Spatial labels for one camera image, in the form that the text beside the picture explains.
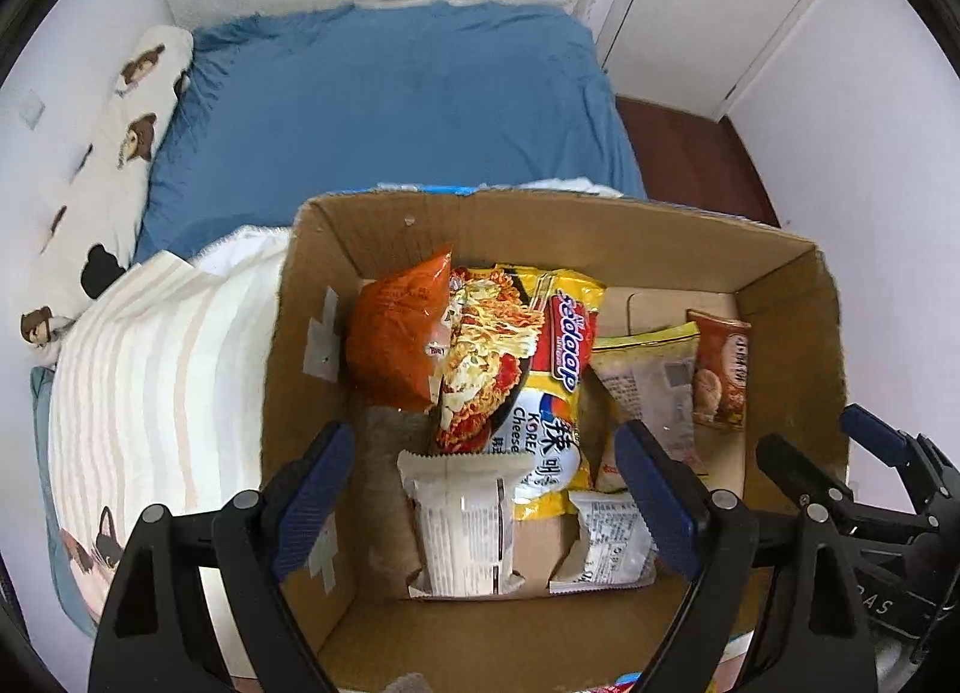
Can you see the bear print pillow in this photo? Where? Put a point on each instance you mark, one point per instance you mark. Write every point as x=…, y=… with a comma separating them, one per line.
x=93, y=233

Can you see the brown pastry snack packet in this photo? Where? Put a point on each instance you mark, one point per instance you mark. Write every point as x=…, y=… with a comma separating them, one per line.
x=721, y=371

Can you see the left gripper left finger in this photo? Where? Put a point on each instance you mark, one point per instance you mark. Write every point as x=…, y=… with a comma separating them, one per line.
x=261, y=537

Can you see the beige snack packet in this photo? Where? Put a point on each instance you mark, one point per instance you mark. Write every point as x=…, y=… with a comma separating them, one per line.
x=650, y=378

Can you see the cardboard box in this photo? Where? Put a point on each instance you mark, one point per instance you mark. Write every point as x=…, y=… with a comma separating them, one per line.
x=685, y=260

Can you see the striped cream blanket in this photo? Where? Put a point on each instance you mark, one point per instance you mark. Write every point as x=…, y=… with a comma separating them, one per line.
x=183, y=386

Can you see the white door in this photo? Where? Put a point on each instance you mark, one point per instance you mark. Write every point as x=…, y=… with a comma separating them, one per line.
x=692, y=55

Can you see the cat print cushion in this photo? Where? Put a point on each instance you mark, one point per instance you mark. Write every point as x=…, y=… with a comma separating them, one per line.
x=67, y=558

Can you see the blue bed sheet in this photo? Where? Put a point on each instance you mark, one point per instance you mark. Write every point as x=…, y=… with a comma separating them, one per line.
x=282, y=109

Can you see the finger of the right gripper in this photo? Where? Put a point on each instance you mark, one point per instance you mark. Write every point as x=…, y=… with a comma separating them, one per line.
x=806, y=484
x=924, y=470

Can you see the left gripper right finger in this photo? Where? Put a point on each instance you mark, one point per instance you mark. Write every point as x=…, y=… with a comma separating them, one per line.
x=708, y=537

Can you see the orange snack packet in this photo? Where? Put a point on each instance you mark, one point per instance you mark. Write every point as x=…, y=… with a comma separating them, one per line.
x=397, y=338

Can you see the small white snack packet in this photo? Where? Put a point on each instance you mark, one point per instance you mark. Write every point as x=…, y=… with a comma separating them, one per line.
x=614, y=549

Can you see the yellow instant noodle packet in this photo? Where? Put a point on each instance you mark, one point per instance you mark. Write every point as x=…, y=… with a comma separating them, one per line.
x=521, y=341

